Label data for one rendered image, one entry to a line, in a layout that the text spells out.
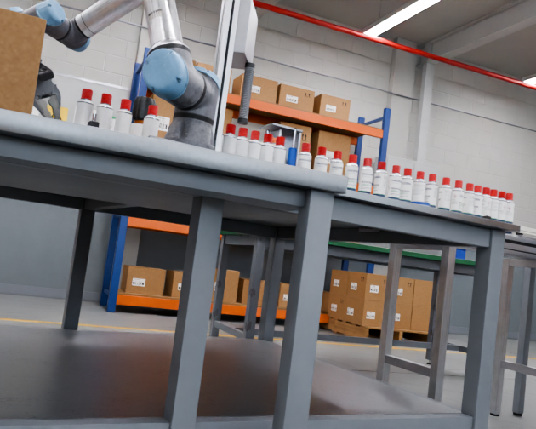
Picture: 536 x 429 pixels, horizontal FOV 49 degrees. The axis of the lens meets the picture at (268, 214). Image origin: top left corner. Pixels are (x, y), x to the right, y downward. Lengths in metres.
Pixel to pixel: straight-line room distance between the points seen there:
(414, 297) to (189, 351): 4.79
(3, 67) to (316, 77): 6.16
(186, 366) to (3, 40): 0.87
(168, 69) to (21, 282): 5.05
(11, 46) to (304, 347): 0.97
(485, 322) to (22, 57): 1.51
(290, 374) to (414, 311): 4.79
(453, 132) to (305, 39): 2.43
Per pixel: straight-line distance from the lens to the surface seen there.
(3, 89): 1.53
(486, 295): 2.00
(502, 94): 9.17
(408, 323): 6.08
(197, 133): 1.65
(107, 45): 6.79
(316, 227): 1.35
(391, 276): 2.73
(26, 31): 1.57
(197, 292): 1.42
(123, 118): 2.00
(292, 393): 1.37
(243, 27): 2.06
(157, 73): 1.58
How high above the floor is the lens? 0.61
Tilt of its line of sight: 5 degrees up
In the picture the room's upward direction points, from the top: 7 degrees clockwise
